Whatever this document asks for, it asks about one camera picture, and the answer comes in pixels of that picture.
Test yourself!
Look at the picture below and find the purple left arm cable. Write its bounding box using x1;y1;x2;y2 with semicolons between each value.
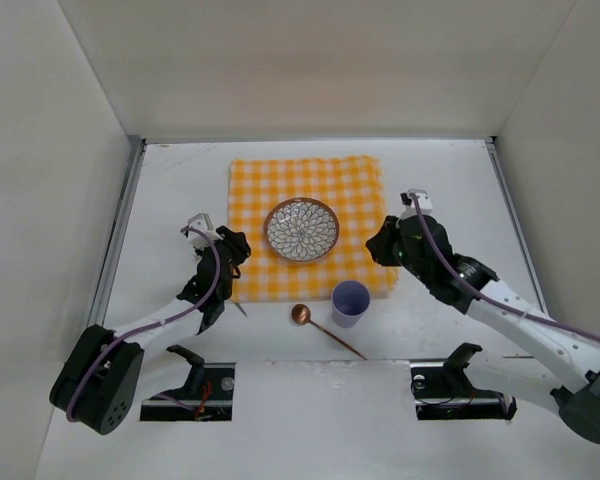
67;225;222;422

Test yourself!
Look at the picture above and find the yellow white checkered cloth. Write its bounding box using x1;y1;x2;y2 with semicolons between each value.
228;155;398;302

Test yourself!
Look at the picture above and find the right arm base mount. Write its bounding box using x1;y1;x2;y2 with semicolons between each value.
410;343;517;421

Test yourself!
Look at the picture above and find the floral patterned ceramic plate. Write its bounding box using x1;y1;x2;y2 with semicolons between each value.
263;197;340;263

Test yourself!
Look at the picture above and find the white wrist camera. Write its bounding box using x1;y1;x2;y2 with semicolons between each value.
400;189;433;220
180;213;221;250

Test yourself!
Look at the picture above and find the lilac plastic cup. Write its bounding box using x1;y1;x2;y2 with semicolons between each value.
331;280;371;328

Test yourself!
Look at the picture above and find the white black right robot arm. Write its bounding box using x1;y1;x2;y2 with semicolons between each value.
365;215;600;444

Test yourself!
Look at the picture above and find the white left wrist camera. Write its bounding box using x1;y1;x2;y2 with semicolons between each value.
180;213;221;250

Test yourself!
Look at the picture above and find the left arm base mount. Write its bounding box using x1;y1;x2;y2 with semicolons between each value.
134;345;236;422

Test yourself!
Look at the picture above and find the copper spoon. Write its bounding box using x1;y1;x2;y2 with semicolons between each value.
291;304;367;360

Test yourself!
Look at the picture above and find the right aluminium table rail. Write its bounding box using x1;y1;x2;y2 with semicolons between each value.
484;136;547;313

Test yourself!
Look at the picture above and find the copper fork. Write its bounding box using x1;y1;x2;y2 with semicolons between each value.
234;302;248;318

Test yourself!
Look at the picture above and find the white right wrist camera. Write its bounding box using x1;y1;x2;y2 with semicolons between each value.
400;189;433;220

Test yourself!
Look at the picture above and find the aluminium table rail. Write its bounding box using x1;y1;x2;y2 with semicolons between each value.
484;136;547;313
75;135;146;339

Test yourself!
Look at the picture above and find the left aluminium table rail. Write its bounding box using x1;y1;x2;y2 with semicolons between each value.
75;135;146;339

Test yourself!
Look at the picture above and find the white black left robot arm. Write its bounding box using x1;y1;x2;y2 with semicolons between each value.
49;226;251;435

